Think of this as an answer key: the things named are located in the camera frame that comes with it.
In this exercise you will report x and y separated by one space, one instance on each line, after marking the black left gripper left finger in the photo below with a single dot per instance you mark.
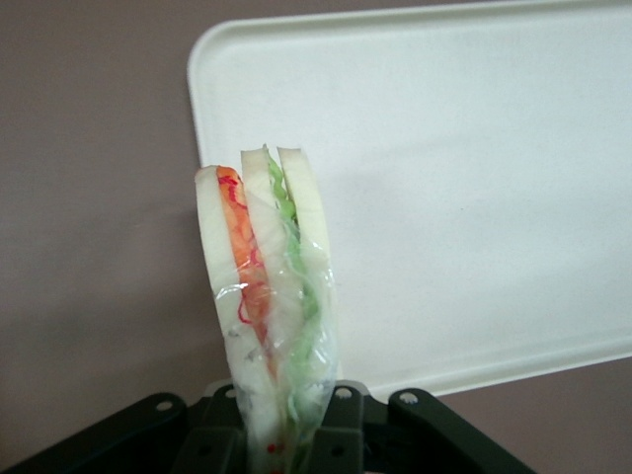
148 434

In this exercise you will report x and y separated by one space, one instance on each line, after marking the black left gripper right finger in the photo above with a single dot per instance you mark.
419 434

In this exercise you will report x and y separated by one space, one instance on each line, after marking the triangle sandwich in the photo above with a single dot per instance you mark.
261 247

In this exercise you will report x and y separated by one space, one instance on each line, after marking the cream plastic tray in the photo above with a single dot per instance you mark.
469 173

